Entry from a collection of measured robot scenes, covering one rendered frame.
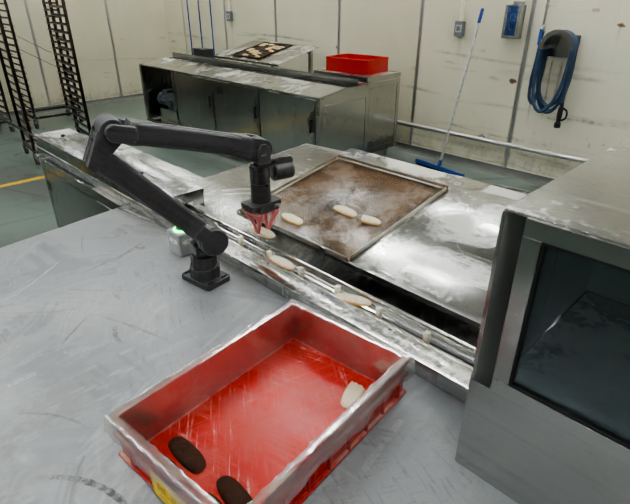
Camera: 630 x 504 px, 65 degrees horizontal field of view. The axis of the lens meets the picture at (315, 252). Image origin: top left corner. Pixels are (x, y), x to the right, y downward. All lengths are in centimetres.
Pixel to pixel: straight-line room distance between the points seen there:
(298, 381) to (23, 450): 52
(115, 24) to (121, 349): 785
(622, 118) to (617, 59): 45
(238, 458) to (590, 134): 428
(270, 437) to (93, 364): 46
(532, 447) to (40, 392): 94
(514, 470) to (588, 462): 13
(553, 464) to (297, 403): 47
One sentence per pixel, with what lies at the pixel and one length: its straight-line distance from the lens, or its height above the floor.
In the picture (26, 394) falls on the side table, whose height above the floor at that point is 82.
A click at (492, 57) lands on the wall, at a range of 511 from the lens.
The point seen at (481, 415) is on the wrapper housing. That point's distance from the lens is 89.
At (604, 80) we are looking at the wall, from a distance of 476.
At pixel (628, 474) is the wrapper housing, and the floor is 100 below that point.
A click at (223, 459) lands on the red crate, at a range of 97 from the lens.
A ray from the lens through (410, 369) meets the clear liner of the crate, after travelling 102.
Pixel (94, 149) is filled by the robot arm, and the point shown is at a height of 124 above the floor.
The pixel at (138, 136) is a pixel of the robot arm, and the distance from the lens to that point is 125.
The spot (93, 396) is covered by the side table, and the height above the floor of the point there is 82.
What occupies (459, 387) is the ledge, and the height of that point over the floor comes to 85.
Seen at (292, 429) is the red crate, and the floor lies 82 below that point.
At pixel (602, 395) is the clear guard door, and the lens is 77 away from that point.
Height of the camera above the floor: 156
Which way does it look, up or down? 28 degrees down
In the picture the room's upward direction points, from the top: straight up
